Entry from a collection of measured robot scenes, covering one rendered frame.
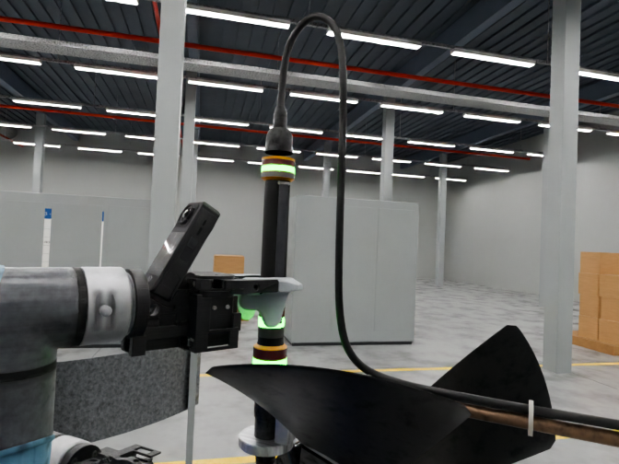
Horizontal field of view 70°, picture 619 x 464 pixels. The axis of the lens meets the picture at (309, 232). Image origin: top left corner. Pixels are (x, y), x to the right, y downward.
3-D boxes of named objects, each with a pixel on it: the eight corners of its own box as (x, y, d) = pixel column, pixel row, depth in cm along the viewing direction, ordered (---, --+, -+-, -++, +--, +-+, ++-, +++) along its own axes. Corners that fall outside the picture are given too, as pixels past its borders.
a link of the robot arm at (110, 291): (72, 264, 46) (92, 270, 39) (119, 264, 49) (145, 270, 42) (68, 337, 45) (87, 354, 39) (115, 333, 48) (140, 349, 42)
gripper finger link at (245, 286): (266, 291, 55) (197, 292, 51) (266, 276, 55) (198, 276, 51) (284, 295, 51) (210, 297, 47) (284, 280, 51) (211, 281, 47)
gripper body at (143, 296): (213, 334, 56) (111, 345, 48) (216, 266, 56) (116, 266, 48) (244, 347, 50) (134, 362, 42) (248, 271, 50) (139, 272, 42)
